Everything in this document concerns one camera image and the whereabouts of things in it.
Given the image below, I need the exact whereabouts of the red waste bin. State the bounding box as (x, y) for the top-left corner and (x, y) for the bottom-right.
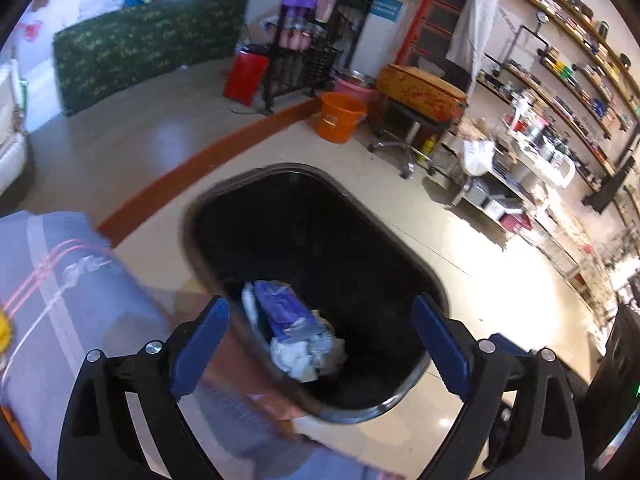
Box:
(222, 50), (271, 107)

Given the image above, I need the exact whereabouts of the pink basin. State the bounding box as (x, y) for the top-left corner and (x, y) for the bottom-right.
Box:
(332, 72), (381, 121)

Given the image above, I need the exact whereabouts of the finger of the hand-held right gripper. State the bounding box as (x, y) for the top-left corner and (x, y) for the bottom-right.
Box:
(487, 392), (523, 467)
(489, 332), (531, 358)

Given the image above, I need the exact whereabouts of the white shopping bag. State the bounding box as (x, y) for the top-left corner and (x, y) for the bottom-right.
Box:
(462, 137), (496, 176)

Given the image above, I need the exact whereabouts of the wooden wall shelf with bottles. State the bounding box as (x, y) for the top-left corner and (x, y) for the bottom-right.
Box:
(475, 57), (618, 193)

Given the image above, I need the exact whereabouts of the black and brown wastebasket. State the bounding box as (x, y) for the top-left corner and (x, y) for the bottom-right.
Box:
(182, 162), (450, 423)

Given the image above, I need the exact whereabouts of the blue striped blanket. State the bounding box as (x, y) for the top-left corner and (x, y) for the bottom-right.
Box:
(0, 210), (396, 480)

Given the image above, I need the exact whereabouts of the red ladder shelf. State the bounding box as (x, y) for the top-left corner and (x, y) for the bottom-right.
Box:
(400, 0), (481, 68)

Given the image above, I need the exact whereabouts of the black metal rack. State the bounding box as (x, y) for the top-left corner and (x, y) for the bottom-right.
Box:
(262, 0), (381, 113)

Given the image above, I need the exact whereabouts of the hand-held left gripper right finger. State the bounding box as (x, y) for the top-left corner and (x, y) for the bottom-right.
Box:
(410, 292), (586, 480)

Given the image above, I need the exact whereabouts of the orange bucket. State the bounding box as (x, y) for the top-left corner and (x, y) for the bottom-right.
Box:
(316, 91), (368, 144)

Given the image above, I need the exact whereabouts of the white trolley rack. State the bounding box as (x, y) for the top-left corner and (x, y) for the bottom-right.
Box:
(440, 100), (576, 221)

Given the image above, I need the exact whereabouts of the blue wall sign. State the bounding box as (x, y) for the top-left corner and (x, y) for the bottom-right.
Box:
(367, 0), (403, 23)

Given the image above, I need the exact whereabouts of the purple plastic bag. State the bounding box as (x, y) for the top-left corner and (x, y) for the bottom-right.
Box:
(252, 280), (321, 338)

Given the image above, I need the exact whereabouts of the white tissue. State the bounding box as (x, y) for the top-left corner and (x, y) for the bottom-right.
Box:
(270, 320), (348, 383)

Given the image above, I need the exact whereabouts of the white hanging cloth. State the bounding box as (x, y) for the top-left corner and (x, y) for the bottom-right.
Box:
(445, 0), (501, 76)

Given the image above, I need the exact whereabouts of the white wicker sofa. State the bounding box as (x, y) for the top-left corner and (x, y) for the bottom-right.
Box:
(0, 57), (36, 196)

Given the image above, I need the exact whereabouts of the wooden wall shelf with boxes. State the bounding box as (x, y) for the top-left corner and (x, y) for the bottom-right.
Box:
(502, 0), (640, 121)

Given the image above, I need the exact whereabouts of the orange patterned case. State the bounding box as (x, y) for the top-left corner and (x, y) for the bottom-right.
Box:
(375, 62), (468, 123)

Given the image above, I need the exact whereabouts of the black pipe fixture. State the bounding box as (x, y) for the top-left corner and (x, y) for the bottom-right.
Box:
(485, 10), (556, 76)

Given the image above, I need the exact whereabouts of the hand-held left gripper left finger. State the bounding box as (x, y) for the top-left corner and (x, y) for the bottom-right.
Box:
(57, 296), (232, 480)

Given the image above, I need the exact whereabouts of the metal basin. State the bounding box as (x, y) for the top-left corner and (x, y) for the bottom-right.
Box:
(334, 69), (377, 86)

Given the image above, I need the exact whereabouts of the green patterned counter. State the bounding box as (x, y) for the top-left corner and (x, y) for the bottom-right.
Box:
(52, 0), (250, 117)

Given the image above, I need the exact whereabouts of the chrome swivel stool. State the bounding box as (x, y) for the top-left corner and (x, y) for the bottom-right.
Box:
(367, 102), (446, 180)

